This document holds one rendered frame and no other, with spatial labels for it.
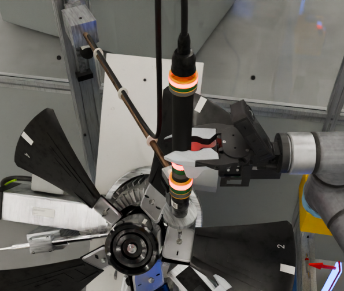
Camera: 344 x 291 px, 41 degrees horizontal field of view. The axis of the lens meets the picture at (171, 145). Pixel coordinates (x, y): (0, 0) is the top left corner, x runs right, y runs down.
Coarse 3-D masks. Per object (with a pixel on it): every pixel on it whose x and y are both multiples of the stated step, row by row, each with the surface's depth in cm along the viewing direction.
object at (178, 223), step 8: (168, 168) 91; (168, 176) 89; (168, 184) 90; (168, 192) 91; (168, 200) 94; (168, 208) 94; (192, 208) 94; (168, 216) 93; (192, 216) 93; (168, 224) 93; (176, 224) 92; (184, 224) 92; (192, 224) 93
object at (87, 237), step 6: (84, 234) 114; (90, 234) 113; (96, 234) 113; (102, 234) 113; (54, 240) 114; (60, 240) 114; (66, 240) 113; (72, 240) 113; (78, 240) 113; (84, 240) 113; (90, 240) 113; (12, 246) 116; (18, 246) 116; (24, 246) 115; (54, 246) 114
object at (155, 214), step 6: (150, 186) 105; (150, 192) 105; (156, 192) 103; (144, 198) 106; (150, 198) 104; (156, 198) 102; (162, 198) 101; (144, 204) 106; (150, 204) 104; (156, 204) 102; (162, 204) 100; (144, 210) 105; (150, 210) 103; (156, 210) 101; (162, 210) 99; (150, 216) 102; (156, 216) 101; (156, 222) 100
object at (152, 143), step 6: (84, 36) 122; (102, 66) 114; (108, 72) 111; (114, 84) 109; (126, 102) 104; (132, 114) 102; (138, 120) 100; (144, 132) 98; (150, 144) 96; (156, 144) 95; (156, 150) 94; (162, 156) 93; (162, 162) 92; (168, 162) 92
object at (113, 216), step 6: (102, 198) 101; (96, 204) 106; (102, 204) 103; (108, 204) 101; (96, 210) 108; (102, 210) 105; (108, 210) 103; (114, 210) 101; (108, 216) 106; (114, 216) 103; (120, 216) 101; (108, 222) 108; (114, 222) 105
